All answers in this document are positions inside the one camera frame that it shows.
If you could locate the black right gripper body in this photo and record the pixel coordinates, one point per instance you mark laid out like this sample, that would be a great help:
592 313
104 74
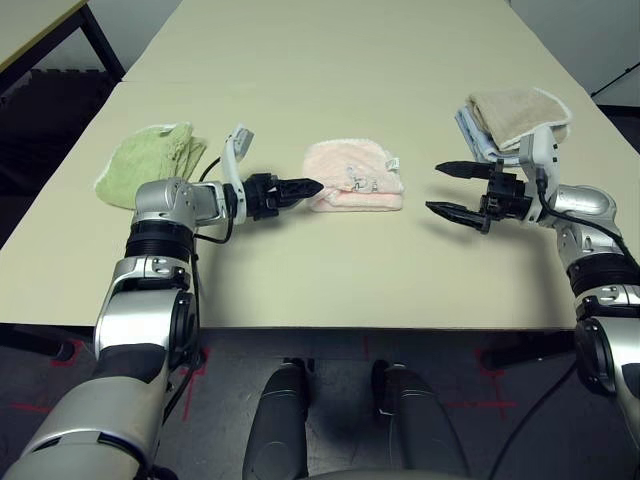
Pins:
505 197

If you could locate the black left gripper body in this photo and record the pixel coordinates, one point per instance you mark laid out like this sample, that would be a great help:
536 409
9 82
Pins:
262 197

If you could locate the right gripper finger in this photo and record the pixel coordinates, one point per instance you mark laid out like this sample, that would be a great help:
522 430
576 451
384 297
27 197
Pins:
465 171
460 214

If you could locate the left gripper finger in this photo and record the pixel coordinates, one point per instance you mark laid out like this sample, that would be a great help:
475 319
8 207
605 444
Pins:
300 185
295 198

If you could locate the pink fluffy towel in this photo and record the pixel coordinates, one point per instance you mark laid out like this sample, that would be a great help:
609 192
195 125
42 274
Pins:
345 170

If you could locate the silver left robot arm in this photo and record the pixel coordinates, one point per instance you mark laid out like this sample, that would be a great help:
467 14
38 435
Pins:
140 310

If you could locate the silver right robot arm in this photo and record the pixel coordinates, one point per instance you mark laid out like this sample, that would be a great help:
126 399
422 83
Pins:
600 240

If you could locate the light blue folded towel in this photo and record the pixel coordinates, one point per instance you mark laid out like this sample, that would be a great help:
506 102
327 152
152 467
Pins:
472 135

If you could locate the beige folded towel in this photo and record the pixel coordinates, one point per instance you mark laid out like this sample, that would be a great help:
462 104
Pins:
520 112

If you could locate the green folded towel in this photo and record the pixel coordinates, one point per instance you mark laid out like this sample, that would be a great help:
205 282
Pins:
145 160

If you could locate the black low table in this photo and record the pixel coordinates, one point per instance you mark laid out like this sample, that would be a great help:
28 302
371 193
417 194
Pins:
622 120

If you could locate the black tripod bar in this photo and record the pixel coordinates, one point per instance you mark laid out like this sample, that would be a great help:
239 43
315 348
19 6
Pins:
617 80

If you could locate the dark grey robot right leg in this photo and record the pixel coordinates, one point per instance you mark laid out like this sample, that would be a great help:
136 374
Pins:
415 425

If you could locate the dark grey robot leg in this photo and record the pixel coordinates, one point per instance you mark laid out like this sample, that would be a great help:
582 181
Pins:
415 425
277 420

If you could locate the dark grey robot left leg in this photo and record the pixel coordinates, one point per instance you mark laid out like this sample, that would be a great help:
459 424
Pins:
277 420

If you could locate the black table foot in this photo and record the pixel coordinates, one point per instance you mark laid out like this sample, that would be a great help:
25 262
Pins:
35 340

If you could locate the grey robot torso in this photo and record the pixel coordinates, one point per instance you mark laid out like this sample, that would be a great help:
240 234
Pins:
355 475

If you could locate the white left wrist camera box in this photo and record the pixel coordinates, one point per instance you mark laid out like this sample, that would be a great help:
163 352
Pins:
232 165

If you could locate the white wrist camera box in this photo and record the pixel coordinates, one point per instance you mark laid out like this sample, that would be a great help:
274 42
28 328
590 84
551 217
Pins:
232 165
542 150

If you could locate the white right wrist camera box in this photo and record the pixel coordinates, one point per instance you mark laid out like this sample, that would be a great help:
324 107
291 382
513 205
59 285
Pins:
542 150

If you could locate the wooden side table black frame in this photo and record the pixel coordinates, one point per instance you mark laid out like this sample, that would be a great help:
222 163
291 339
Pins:
45 30

